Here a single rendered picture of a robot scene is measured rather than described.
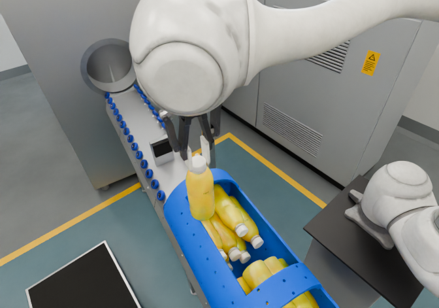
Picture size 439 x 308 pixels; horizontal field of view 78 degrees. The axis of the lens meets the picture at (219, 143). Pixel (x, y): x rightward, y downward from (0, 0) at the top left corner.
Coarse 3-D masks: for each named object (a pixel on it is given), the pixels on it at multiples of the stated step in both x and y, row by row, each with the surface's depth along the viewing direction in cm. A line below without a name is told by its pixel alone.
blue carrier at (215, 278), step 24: (240, 192) 100; (168, 216) 92; (192, 216) 83; (192, 240) 80; (264, 240) 95; (192, 264) 80; (216, 264) 73; (240, 264) 97; (288, 264) 86; (216, 288) 71; (240, 288) 67; (264, 288) 65; (288, 288) 65; (312, 288) 69
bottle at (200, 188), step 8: (208, 168) 67; (192, 176) 65; (200, 176) 65; (208, 176) 66; (192, 184) 66; (200, 184) 65; (208, 184) 66; (192, 192) 67; (200, 192) 67; (208, 192) 68; (192, 200) 70; (200, 200) 69; (208, 200) 70; (192, 208) 73; (200, 208) 71; (208, 208) 72; (200, 216) 74; (208, 216) 75
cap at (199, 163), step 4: (196, 156) 65; (200, 156) 65; (192, 160) 64; (196, 160) 64; (200, 160) 64; (204, 160) 64; (196, 164) 63; (200, 164) 63; (204, 164) 64; (196, 168) 63; (200, 168) 63; (204, 168) 65
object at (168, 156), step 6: (162, 138) 130; (150, 144) 127; (156, 144) 128; (162, 144) 129; (168, 144) 131; (156, 150) 129; (162, 150) 131; (168, 150) 133; (156, 156) 131; (162, 156) 135; (168, 156) 138; (156, 162) 136; (162, 162) 138
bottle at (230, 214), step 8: (216, 184) 100; (216, 192) 97; (224, 192) 98; (216, 200) 95; (224, 200) 94; (232, 200) 97; (216, 208) 94; (224, 208) 92; (232, 208) 92; (224, 216) 91; (232, 216) 90; (240, 216) 91; (232, 224) 89; (240, 224) 89
